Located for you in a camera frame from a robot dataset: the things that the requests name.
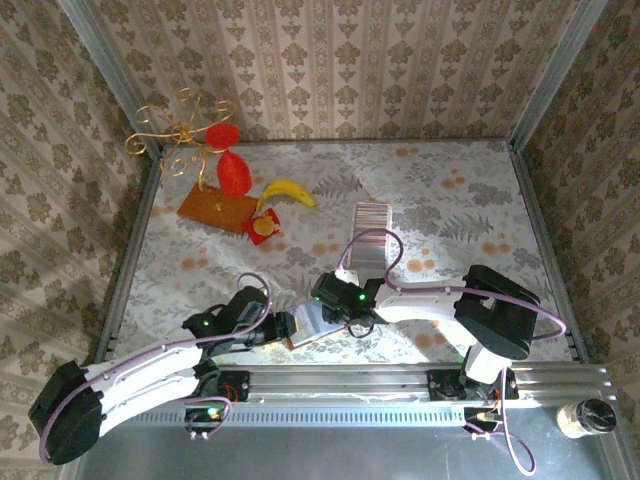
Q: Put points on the brown leather card holder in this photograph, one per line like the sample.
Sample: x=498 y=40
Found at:
x=315 y=327

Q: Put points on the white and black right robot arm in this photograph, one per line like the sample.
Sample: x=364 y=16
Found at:
x=420 y=305

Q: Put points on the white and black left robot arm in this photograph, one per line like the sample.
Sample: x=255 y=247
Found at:
x=150 y=365

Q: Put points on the red snack packet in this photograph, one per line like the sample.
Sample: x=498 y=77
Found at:
x=262 y=227

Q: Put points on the yellow banana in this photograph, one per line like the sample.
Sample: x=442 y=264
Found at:
x=292 y=190

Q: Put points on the red goblet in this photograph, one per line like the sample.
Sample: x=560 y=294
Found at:
x=234 y=175

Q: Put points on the glass jar with black lid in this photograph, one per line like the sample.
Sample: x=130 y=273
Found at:
x=585 y=417

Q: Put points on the aluminium mounting rail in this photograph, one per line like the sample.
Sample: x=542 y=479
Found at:
x=350 y=385

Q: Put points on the metal table side rail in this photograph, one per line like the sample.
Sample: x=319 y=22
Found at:
x=547 y=250
x=125 y=260

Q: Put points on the metal frame post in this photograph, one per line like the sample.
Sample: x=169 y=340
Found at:
x=559 y=65
x=107 y=65

